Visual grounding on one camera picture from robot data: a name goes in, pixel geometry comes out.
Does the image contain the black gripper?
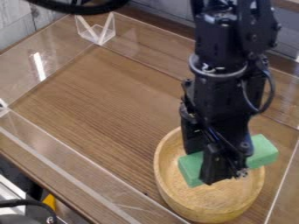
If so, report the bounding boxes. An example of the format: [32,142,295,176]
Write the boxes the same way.
[180,70,276,186]

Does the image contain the green rectangular block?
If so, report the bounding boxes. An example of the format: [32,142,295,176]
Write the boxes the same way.
[177,134,279,188]

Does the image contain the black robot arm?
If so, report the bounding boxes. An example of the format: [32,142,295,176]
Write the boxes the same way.
[178,0,281,185]

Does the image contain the brown wooden bowl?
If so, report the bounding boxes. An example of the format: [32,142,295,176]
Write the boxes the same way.
[153,128,265,224]

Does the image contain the yellow warning sticker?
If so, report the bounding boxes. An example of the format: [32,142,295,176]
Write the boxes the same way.
[41,193,57,210]

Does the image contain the clear acrylic enclosure wall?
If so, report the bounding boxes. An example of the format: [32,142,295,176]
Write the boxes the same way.
[0,10,299,224]

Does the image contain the clear acrylic corner bracket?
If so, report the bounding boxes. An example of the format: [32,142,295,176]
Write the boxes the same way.
[74,13,116,46]

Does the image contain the black cable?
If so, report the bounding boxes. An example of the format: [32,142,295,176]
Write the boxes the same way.
[0,199,60,224]

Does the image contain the thick black hose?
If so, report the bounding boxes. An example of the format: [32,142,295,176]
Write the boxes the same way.
[24,0,132,16]

